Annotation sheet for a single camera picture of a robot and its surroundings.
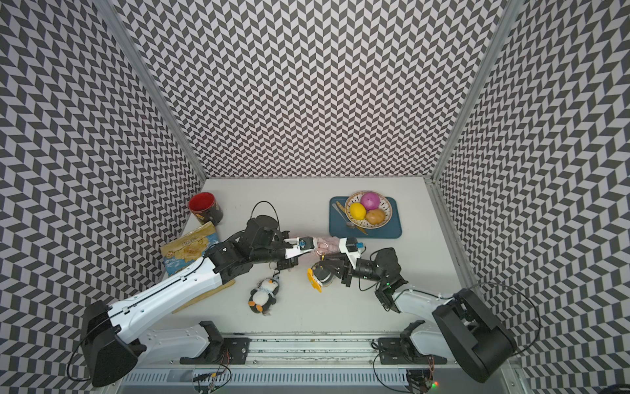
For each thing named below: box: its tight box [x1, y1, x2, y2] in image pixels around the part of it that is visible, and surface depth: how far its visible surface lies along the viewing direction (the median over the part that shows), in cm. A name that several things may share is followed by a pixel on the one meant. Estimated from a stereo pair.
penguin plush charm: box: [247, 269, 280, 317], surface depth 80 cm
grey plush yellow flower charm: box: [306, 261, 334, 294], surface depth 74 cm
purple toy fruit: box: [360, 191, 381, 211], surface depth 104 cm
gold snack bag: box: [159, 221, 220, 277], surface depth 93 cm
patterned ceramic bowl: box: [343, 190, 393, 230], surface depth 104 cm
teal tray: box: [328, 196, 402, 239], surface depth 104 cm
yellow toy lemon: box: [349, 201, 367, 220], surface depth 102 cm
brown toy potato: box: [365, 208, 386, 225], surface depth 101 cm
